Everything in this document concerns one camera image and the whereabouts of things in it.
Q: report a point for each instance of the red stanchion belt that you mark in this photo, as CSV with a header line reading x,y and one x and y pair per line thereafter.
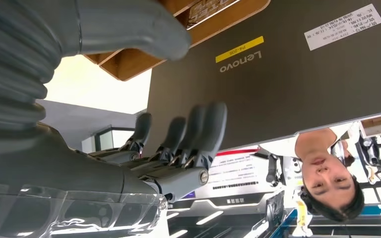
x,y
236,152

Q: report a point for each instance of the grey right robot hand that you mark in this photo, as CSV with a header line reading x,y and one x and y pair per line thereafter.
x,y
62,164

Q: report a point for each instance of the person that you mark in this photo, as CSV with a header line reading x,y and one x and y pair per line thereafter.
x,y
325,177

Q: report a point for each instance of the white printed sign board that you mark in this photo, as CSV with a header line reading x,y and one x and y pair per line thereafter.
x,y
236,170

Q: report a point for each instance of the grey laptop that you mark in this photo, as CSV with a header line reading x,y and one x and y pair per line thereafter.
x,y
276,92

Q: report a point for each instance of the wooden card organizer box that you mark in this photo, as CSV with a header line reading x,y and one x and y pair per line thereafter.
x,y
134,64

